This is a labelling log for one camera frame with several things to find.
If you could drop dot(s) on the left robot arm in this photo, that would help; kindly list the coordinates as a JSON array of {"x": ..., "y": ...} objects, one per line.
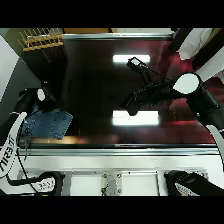
[{"x": 10, "y": 140}]

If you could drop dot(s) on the white garment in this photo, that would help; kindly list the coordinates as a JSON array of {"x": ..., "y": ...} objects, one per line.
[
  {"x": 211, "y": 66},
  {"x": 195, "y": 41}
]

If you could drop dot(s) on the silver frame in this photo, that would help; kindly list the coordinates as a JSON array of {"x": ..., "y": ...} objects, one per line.
[{"x": 133, "y": 152}]

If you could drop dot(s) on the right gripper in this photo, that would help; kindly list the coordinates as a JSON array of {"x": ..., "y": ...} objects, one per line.
[{"x": 133, "y": 101}]

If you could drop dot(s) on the blue jeans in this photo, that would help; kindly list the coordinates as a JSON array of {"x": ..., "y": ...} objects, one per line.
[{"x": 50, "y": 125}]

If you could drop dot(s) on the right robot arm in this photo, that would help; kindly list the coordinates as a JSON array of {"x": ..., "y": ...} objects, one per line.
[{"x": 203, "y": 100}]

